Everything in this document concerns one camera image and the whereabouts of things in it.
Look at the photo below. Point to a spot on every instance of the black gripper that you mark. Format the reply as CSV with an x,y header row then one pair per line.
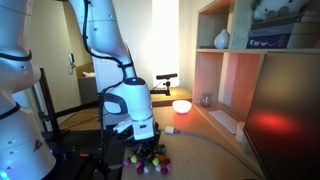
x,y
145,147

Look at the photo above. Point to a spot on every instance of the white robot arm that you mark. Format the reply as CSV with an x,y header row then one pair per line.
x,y
24,152

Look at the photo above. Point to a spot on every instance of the black computer monitor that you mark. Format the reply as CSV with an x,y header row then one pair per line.
x,y
283,124

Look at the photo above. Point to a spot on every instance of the glowing round lamp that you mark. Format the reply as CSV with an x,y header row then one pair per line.
x,y
182,106

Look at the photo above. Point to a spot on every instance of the white keyboard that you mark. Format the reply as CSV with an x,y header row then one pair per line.
x,y
225,120

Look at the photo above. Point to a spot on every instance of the white candle jar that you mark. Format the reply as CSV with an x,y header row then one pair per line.
x,y
240,137

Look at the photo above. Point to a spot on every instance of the wooden shelf unit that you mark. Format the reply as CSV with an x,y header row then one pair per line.
x,y
230,74

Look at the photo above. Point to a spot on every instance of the white ceramic vase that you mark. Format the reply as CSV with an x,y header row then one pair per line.
x,y
222,39

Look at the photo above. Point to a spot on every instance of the white plush toy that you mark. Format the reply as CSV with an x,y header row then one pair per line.
x,y
269,9

